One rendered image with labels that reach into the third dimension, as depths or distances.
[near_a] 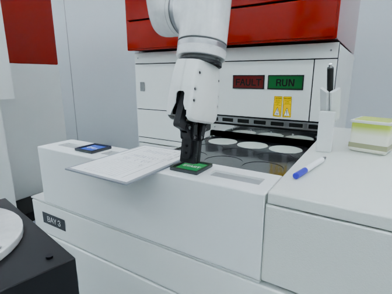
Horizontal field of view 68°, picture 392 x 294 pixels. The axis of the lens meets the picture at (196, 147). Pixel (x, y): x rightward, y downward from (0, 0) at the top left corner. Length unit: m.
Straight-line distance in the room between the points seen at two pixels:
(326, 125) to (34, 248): 0.55
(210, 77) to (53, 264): 0.35
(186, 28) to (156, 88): 0.80
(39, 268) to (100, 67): 3.48
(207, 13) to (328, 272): 0.41
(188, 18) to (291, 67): 0.58
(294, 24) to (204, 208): 0.68
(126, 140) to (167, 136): 2.35
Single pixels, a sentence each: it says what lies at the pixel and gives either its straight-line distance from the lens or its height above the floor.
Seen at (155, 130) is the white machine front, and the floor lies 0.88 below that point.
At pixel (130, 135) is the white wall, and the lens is 3.53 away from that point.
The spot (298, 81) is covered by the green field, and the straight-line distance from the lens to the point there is 1.01.
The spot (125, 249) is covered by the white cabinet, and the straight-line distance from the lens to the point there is 0.64.
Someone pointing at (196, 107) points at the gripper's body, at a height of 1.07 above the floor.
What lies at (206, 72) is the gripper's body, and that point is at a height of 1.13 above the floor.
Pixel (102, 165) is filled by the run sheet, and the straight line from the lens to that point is 0.55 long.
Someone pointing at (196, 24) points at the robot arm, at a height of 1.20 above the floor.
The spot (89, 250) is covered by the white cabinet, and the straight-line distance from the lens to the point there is 0.73.
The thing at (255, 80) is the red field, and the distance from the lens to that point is 1.05.
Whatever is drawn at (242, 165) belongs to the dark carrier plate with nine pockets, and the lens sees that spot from 0.75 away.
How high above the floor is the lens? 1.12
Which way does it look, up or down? 14 degrees down
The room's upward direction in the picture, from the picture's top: straight up
